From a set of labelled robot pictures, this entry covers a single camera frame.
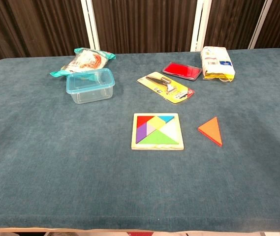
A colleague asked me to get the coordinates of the orange triangle tangram piece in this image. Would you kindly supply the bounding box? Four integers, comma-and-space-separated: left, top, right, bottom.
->
197, 117, 223, 148

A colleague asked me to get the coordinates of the red wooden puzzle piece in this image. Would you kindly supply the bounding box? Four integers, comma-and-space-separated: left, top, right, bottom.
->
137, 116, 155, 129

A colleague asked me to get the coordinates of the blue triangle tangram piece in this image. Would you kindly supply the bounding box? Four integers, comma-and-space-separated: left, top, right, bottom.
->
158, 115, 175, 123

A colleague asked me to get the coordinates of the green triangle tangram piece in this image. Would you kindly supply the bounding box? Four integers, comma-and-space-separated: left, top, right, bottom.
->
139, 129, 180, 145

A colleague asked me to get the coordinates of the purple tangram piece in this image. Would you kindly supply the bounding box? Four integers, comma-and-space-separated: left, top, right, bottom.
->
136, 122, 148, 144

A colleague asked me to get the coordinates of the pink tangram piece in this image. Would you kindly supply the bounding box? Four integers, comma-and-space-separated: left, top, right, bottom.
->
146, 122, 158, 136

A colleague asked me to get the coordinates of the yellow tangram piece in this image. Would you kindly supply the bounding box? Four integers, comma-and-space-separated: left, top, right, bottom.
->
147, 116, 170, 130

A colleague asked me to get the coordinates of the wooden tangram tray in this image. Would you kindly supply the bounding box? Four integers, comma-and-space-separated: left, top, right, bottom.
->
131, 113, 185, 151

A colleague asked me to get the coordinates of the razor in yellow package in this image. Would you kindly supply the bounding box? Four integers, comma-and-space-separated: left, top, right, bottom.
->
137, 71, 195, 104

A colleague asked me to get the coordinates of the clear blue-rimmed plastic container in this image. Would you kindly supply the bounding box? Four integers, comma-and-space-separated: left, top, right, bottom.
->
65, 68, 116, 104

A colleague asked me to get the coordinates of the red ink pad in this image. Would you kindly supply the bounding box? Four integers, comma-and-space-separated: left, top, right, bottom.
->
162, 61, 203, 81

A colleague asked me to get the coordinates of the teal snack bag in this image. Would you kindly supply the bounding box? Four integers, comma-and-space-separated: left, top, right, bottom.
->
50, 48, 117, 77

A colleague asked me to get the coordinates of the white yellow snack bag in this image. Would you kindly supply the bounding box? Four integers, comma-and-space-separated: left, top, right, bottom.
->
200, 46, 236, 82

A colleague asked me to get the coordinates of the teal table cloth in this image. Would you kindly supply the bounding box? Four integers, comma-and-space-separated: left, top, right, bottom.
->
0, 48, 280, 233

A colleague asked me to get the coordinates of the white partition post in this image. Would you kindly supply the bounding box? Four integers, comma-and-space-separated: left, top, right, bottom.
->
190, 0, 213, 52
248, 0, 274, 49
80, 0, 101, 51

